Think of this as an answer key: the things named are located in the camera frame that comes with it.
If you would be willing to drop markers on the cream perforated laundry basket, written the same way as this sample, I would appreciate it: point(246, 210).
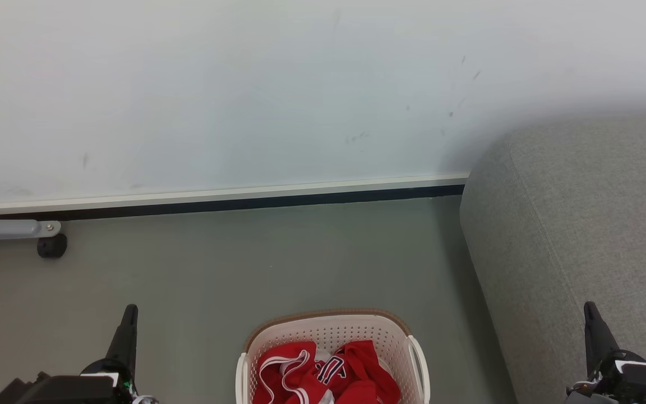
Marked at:
point(328, 328)

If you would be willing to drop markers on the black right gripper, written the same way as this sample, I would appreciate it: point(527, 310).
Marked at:
point(603, 381)

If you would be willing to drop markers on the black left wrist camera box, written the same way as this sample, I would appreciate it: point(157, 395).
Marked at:
point(65, 391)

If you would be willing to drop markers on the red garment with striped hem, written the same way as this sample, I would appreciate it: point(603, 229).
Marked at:
point(365, 370)

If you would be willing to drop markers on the grey partition stand leg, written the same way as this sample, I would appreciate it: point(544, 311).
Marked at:
point(3, 229)

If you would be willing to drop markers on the grey fabric sofa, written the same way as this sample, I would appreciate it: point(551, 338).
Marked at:
point(570, 224)

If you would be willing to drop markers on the white partition bottom rail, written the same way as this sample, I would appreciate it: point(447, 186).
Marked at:
point(216, 196)

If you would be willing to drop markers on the black caster wheel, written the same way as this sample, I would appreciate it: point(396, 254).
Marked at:
point(52, 246)

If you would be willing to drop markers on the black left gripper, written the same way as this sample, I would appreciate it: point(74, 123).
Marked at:
point(124, 379)

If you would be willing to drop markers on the red jersey with white trim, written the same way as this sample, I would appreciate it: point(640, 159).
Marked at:
point(278, 381)

